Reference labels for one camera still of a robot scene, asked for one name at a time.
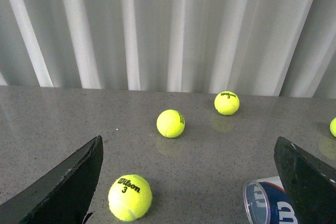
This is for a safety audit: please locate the white pleated curtain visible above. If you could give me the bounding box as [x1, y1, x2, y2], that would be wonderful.
[1, 0, 335, 98]

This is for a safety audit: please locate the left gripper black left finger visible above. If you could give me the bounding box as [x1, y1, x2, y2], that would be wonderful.
[1, 136, 103, 223]

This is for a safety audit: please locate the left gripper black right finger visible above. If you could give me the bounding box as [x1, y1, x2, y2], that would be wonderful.
[274, 137, 335, 223]

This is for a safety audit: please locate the Roland Garros tennis ball can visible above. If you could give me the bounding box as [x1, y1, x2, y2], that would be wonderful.
[243, 176, 300, 224]

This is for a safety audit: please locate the Head Team tennis ball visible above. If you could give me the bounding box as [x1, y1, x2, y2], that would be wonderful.
[156, 109, 185, 138]

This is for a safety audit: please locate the plain yellow tennis ball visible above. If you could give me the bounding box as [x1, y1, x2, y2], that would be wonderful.
[330, 118, 336, 137]

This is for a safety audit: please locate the wilson tennis ball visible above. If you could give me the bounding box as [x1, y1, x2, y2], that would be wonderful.
[214, 91, 240, 115]
[108, 174, 153, 221]

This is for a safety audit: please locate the near Wilson tennis ball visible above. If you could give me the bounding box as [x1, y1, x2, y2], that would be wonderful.
[108, 174, 153, 221]

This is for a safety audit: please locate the far Wilson tennis ball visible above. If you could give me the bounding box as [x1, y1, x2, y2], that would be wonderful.
[214, 91, 240, 115]

